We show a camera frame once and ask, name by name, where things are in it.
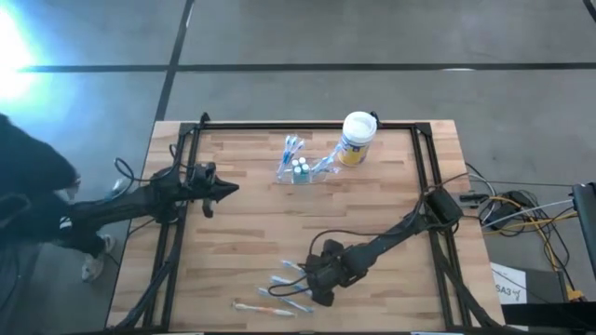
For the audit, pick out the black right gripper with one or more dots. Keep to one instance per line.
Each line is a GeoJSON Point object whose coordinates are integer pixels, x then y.
{"type": "Point", "coordinates": [333, 270]}

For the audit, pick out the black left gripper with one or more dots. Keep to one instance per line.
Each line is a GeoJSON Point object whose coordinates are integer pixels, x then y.
{"type": "Point", "coordinates": [202, 186]}

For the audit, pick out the pink toothbrush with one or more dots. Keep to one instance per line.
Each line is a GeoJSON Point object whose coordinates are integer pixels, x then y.
{"type": "Point", "coordinates": [331, 170]}

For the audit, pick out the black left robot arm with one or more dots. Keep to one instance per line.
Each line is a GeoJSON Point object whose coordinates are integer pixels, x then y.
{"type": "Point", "coordinates": [121, 205]}

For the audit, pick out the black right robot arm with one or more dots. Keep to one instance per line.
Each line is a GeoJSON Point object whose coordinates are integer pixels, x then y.
{"type": "Point", "coordinates": [386, 237]}

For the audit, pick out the orange wrapped toothbrush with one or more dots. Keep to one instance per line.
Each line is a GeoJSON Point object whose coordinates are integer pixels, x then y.
{"type": "Point", "coordinates": [264, 309]}

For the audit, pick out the clear acrylic organizer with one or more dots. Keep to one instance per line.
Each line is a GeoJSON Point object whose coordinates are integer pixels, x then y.
{"type": "Point", "coordinates": [284, 178]}

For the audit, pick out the yellow Lysol wipes canister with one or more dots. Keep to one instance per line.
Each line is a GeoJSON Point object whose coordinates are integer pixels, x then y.
{"type": "Point", "coordinates": [356, 139]}

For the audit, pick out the person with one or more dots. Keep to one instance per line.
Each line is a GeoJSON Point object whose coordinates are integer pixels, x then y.
{"type": "Point", "coordinates": [28, 186]}

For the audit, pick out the white paper sheet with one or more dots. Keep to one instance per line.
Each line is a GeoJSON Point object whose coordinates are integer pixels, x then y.
{"type": "Point", "coordinates": [510, 284]}

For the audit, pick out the black power adapter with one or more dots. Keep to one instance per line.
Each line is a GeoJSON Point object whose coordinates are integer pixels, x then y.
{"type": "Point", "coordinates": [512, 202]}

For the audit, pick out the black metal stand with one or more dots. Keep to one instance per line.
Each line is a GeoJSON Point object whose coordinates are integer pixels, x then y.
{"type": "Point", "coordinates": [18, 298]}

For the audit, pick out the black floor case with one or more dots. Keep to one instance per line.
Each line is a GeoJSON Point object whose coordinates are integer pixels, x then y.
{"type": "Point", "coordinates": [549, 298]}

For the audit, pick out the black screen edge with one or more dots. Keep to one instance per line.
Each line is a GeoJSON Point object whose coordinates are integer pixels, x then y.
{"type": "Point", "coordinates": [586, 228]}

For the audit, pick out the black aluminium table frame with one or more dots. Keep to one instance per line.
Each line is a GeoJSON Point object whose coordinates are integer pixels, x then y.
{"type": "Point", "coordinates": [396, 125]}

